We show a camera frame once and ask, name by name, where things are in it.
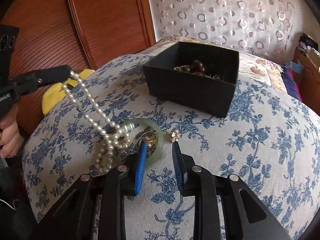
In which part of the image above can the white pearl necklace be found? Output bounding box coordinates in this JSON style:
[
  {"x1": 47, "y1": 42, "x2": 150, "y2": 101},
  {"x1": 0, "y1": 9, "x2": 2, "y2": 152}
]
[{"x1": 61, "y1": 70, "x2": 132, "y2": 174}]

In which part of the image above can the brown bead bracelet pile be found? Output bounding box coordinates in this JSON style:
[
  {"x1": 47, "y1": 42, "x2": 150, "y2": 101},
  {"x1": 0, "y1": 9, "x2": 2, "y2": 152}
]
[{"x1": 172, "y1": 60, "x2": 226, "y2": 82}]

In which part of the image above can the grey sleeve left forearm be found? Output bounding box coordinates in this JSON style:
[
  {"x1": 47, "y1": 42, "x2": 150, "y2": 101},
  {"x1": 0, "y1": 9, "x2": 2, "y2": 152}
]
[{"x1": 1, "y1": 157, "x2": 37, "y2": 239}]

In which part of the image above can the black open jewelry box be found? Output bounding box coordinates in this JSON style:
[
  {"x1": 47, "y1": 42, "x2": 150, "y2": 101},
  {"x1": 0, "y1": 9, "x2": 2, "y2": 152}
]
[{"x1": 143, "y1": 42, "x2": 239, "y2": 118}]

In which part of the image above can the person's left hand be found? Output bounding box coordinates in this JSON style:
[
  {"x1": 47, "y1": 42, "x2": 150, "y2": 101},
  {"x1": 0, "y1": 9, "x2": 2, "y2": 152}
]
[{"x1": 0, "y1": 104, "x2": 23, "y2": 159}]

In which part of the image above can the yellow plush toy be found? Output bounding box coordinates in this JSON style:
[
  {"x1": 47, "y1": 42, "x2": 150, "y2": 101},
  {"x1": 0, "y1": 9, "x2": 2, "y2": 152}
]
[{"x1": 42, "y1": 69, "x2": 95, "y2": 116}]

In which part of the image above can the flower shaped earring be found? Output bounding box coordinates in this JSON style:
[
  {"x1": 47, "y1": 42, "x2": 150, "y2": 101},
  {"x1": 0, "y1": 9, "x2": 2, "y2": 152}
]
[{"x1": 167, "y1": 129, "x2": 181, "y2": 143}]

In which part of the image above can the green jade bangle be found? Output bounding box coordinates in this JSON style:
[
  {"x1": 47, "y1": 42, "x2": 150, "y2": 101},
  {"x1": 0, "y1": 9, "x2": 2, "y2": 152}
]
[{"x1": 121, "y1": 118, "x2": 164, "y2": 167}]

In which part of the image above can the red wooden wardrobe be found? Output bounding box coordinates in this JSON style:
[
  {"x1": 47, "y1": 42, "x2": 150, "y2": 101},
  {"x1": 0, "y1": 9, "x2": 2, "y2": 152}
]
[{"x1": 0, "y1": 0, "x2": 157, "y2": 136}]

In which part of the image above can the blue floral white cushion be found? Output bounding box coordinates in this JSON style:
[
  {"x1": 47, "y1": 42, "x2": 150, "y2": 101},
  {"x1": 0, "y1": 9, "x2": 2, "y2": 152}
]
[{"x1": 22, "y1": 55, "x2": 319, "y2": 239}]

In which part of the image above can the navy blue blanket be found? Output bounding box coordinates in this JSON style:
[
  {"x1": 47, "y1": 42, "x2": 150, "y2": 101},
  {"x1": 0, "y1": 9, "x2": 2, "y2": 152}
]
[{"x1": 281, "y1": 65, "x2": 302, "y2": 102}]

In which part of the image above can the wooden side cabinet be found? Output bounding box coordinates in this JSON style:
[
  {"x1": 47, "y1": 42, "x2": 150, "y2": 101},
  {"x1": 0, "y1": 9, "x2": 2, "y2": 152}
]
[{"x1": 293, "y1": 49, "x2": 320, "y2": 115}]

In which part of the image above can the teal cloth by bed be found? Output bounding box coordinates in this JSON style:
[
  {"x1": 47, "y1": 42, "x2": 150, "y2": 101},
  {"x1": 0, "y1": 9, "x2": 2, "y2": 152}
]
[{"x1": 286, "y1": 61, "x2": 304, "y2": 74}]

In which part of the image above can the pink circle patterned curtain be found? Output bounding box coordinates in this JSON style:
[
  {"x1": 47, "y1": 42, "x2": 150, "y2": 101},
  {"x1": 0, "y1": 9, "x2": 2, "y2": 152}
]
[{"x1": 149, "y1": 0, "x2": 296, "y2": 60}]

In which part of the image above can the cardboard box on cabinet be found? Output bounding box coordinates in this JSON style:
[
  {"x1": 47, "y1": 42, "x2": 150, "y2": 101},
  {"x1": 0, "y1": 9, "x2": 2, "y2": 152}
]
[{"x1": 307, "y1": 48, "x2": 320, "y2": 69}]

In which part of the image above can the gold ring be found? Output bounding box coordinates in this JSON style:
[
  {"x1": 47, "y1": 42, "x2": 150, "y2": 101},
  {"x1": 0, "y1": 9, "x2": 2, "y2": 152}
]
[{"x1": 140, "y1": 130, "x2": 158, "y2": 149}]

